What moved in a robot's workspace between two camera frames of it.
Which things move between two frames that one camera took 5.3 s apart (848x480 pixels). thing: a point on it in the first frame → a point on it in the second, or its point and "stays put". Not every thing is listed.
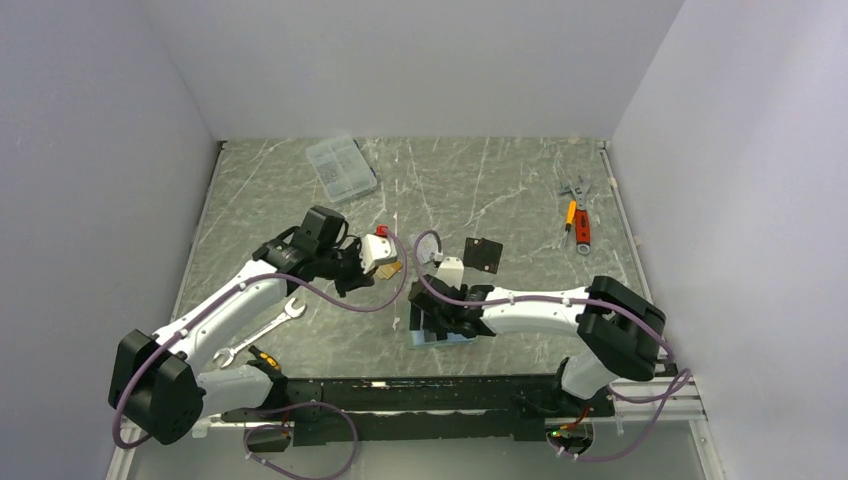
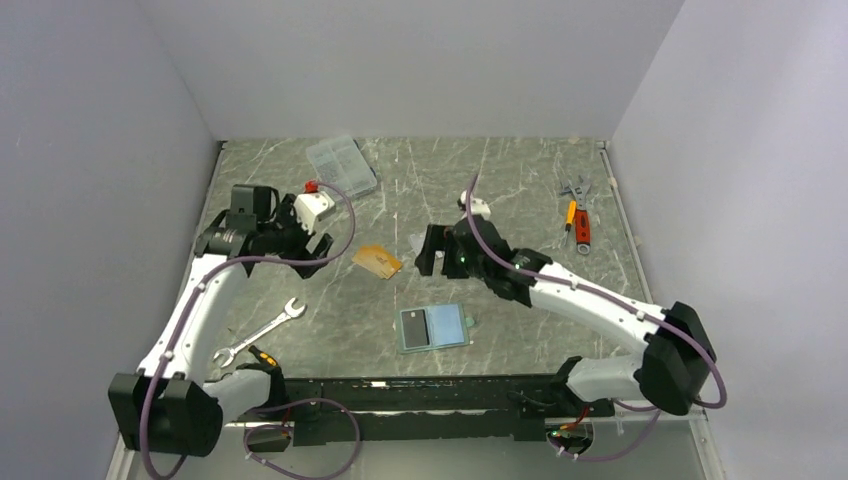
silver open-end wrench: (291, 311) stays put
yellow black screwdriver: (264, 357) stays put
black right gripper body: (437, 324) → (475, 268)
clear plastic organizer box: (341, 168) stays put
